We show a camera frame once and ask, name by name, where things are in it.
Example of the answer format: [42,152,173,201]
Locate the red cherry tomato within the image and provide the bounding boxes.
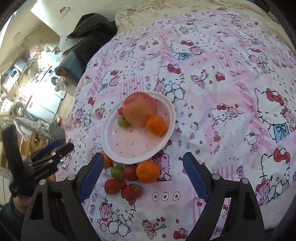
[123,164,137,181]
[117,107,124,115]

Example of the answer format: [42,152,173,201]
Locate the orange tangerine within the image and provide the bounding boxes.
[146,115,168,137]
[100,150,112,168]
[136,160,160,183]

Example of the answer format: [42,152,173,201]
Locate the blue orange chair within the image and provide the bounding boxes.
[55,51,86,83]

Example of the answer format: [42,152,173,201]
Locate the wooden chair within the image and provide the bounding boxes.
[0,111,65,181]

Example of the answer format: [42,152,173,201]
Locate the person's left hand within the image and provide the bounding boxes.
[13,195,31,214]

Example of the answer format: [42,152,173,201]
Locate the green small fruit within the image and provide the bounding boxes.
[111,166,124,180]
[117,115,130,128]

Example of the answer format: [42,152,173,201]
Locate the wall sticker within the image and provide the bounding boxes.
[59,6,71,19]

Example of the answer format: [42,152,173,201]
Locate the red strawberry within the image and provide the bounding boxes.
[104,179,126,195]
[121,183,143,200]

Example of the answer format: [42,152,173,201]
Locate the red yellow apple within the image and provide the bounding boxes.
[122,92,157,127]

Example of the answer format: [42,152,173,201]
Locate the black clothes pile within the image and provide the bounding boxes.
[67,13,117,63]

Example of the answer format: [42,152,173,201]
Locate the white kitchen cabinet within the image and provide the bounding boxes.
[25,92,61,124]

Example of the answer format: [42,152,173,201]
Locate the white washing machine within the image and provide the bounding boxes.
[45,68,66,100]

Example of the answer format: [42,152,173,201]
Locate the cream blanket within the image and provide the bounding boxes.
[115,1,295,48]

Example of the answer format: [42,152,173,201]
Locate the white pink plate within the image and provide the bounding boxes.
[101,91,176,164]

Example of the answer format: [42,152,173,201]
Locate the white microwave appliance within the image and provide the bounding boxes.
[1,68,20,92]

